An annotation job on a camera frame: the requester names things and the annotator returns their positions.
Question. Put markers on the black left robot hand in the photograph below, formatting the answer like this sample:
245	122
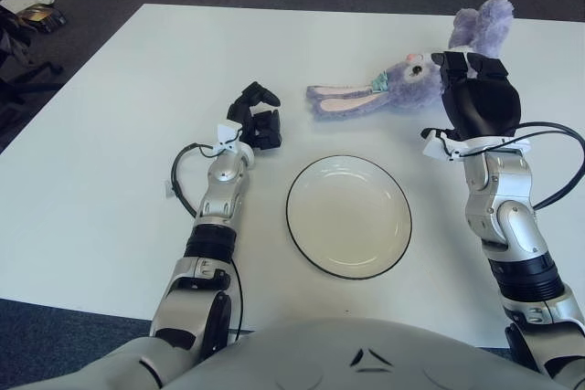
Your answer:
262	132

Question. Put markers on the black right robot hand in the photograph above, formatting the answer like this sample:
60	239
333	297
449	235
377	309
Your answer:
484	107

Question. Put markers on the purple plush rabbit doll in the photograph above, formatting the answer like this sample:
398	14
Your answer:
407	93

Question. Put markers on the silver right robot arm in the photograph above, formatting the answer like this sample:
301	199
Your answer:
503	207

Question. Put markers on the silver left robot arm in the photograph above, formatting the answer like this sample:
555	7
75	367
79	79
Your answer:
224	177

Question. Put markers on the white plate with black rim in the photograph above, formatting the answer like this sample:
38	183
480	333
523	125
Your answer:
349	221

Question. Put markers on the grey robot torso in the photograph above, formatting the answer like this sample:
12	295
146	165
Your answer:
297	353

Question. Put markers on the dark printed box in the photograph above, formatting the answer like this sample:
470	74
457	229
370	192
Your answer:
43	19

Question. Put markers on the black office chair base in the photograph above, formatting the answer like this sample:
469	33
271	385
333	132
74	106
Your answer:
13	75

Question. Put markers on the white paper sheet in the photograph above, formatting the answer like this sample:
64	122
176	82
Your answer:
27	2

